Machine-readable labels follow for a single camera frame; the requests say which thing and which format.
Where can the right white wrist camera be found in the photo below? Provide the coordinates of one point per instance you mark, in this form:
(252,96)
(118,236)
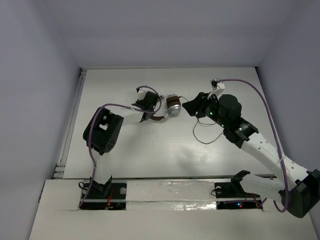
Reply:
(217,86)

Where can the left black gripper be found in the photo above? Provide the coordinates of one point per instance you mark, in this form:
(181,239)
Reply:
(152,100)

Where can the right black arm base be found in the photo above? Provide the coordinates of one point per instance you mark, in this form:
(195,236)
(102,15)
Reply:
(231,195)

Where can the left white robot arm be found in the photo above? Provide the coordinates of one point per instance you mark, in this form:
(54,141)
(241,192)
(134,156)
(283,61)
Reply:
(103,130)

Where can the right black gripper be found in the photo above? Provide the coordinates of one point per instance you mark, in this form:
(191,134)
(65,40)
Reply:
(198,104)

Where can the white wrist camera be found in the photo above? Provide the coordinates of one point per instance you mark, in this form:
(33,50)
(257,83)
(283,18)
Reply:
(217,86)
(141,93)

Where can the brown silver headphones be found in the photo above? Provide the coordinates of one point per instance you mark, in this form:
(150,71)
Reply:
(173,107)

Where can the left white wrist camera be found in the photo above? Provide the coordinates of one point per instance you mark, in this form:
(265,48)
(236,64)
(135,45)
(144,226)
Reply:
(141,93)

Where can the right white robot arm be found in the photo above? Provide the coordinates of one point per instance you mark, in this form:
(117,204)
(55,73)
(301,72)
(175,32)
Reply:
(295,187)

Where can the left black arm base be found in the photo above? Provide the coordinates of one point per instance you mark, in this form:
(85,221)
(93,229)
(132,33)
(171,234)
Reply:
(109,196)

